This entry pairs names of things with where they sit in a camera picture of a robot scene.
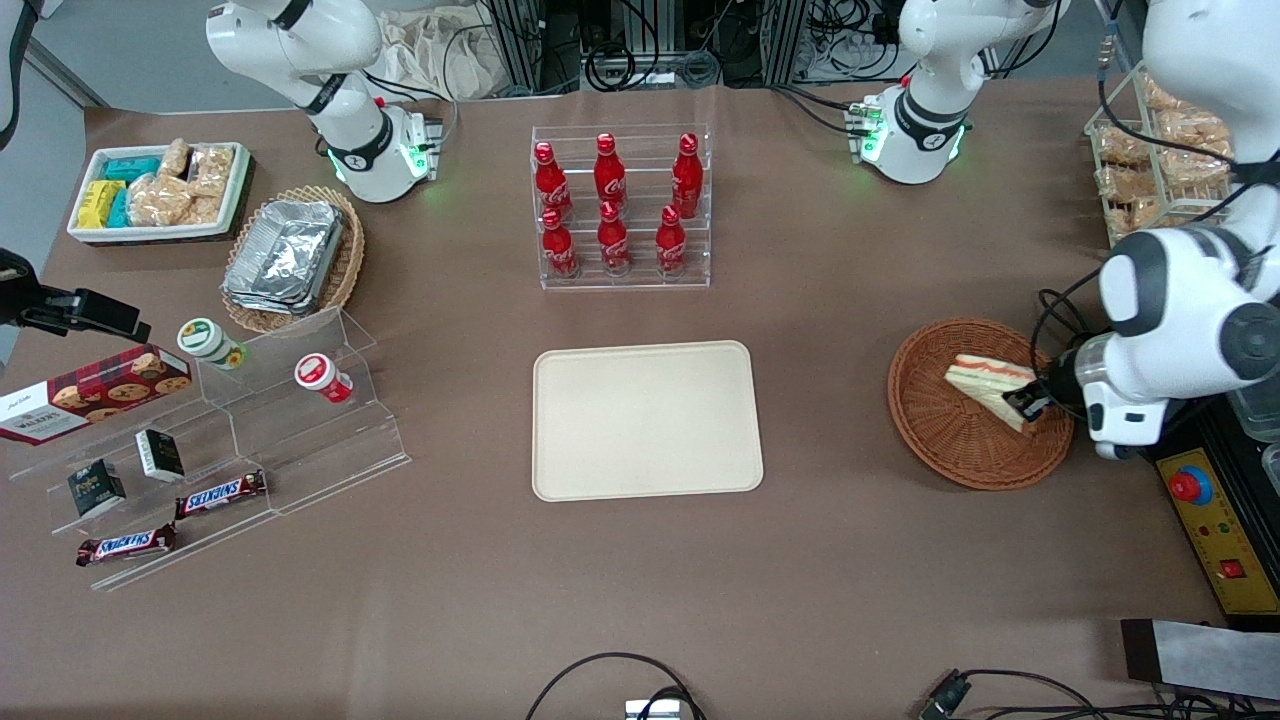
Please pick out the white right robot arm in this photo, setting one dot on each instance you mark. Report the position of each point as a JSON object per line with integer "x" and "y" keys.
{"x": 350, "y": 130}

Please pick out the small clear plastic container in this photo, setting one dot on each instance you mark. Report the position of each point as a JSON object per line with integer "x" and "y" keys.
{"x": 1272, "y": 468}

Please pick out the red emergency stop button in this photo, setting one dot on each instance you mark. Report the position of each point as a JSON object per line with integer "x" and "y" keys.
{"x": 1188, "y": 485}

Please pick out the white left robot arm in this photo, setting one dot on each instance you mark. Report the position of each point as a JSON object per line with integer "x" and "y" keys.
{"x": 1190, "y": 300}

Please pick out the white rectangular snack bin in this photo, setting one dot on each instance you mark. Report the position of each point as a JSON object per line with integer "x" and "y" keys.
{"x": 235, "y": 205}

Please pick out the triangle sandwich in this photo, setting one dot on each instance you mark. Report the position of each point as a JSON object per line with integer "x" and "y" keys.
{"x": 985, "y": 380}

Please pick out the clear acrylic bottle rack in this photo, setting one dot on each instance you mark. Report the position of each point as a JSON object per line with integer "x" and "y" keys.
{"x": 620, "y": 280}

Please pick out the yellow emergency stop box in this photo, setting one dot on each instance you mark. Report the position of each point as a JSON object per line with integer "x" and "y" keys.
{"x": 1225, "y": 540}

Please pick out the small black box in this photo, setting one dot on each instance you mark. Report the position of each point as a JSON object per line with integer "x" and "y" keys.
{"x": 160, "y": 455}
{"x": 97, "y": 488}

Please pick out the red tartan cookie box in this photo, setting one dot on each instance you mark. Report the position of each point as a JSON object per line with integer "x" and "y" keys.
{"x": 90, "y": 395}

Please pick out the green lid yoghurt cup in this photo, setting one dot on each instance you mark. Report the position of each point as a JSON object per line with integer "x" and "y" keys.
{"x": 208, "y": 342}

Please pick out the stack of foil containers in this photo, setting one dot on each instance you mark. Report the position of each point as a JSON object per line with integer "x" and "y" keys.
{"x": 285, "y": 255}

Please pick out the packaged bread snack bag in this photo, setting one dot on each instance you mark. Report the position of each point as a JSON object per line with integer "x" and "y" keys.
{"x": 1165, "y": 97}
{"x": 1120, "y": 148}
{"x": 1137, "y": 214}
{"x": 1195, "y": 130}
{"x": 1125, "y": 185}
{"x": 1195, "y": 166}

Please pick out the red lid yoghurt cup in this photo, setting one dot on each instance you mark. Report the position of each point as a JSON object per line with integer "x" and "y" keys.
{"x": 320, "y": 377}

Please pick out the red cola bottle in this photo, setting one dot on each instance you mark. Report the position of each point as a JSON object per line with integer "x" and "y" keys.
{"x": 687, "y": 180}
{"x": 551, "y": 185}
{"x": 671, "y": 246}
{"x": 610, "y": 178}
{"x": 613, "y": 243}
{"x": 559, "y": 248}

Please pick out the small silver device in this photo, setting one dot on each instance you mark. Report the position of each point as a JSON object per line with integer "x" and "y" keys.
{"x": 652, "y": 711}

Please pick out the grey flat plate dark end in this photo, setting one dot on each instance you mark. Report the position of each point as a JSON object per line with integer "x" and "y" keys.
{"x": 1210, "y": 658}

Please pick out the oval tan wicker basket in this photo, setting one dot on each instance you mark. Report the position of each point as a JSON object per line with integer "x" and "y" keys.
{"x": 350, "y": 255}

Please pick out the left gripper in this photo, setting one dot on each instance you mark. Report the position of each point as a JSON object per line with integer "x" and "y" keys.
{"x": 1061, "y": 382}

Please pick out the large clear plastic container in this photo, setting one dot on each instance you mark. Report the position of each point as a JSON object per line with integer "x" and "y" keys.
{"x": 1260, "y": 410}

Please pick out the yellow snack packet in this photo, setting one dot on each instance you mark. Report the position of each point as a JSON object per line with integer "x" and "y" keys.
{"x": 98, "y": 203}

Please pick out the beige plastic tray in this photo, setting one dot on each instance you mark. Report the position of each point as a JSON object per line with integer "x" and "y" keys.
{"x": 645, "y": 420}

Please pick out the metal equipment rack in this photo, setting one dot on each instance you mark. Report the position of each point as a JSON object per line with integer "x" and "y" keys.
{"x": 640, "y": 40}

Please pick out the teal snack packet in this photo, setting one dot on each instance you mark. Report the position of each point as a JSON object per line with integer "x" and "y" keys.
{"x": 120, "y": 210}
{"x": 130, "y": 167}

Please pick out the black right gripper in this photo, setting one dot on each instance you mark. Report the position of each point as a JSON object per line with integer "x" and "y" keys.
{"x": 40, "y": 305}

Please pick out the beige crumpled cloth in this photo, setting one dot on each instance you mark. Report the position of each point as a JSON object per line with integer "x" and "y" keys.
{"x": 430, "y": 55}

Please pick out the clear acrylic step stand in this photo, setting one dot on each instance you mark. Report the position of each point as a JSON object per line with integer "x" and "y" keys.
{"x": 300, "y": 450}

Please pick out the clear puffed snack bag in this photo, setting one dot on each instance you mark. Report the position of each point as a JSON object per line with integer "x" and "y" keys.
{"x": 160, "y": 200}
{"x": 212, "y": 170}
{"x": 208, "y": 210}
{"x": 175, "y": 157}

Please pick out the brown Snickers bar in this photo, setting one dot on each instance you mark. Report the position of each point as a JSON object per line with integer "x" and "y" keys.
{"x": 125, "y": 545}
{"x": 220, "y": 495}

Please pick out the round brown wicker basket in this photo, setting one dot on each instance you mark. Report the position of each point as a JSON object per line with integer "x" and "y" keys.
{"x": 950, "y": 440}

